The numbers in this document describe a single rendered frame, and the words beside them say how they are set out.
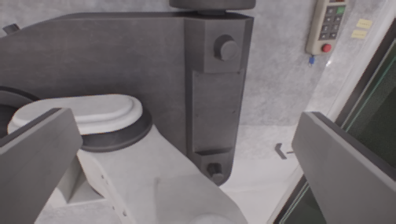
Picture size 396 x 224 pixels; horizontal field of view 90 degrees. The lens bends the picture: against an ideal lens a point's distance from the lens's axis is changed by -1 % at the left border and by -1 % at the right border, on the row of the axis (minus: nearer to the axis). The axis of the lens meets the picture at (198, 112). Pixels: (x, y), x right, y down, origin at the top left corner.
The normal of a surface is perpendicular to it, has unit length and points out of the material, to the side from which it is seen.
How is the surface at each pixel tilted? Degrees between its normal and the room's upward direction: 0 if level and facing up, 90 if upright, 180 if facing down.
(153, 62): 0
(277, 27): 0
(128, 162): 90
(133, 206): 90
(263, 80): 0
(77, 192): 90
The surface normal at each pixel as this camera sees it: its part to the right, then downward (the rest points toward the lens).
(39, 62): 0.19, 0.51
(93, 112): 0.01, -0.85
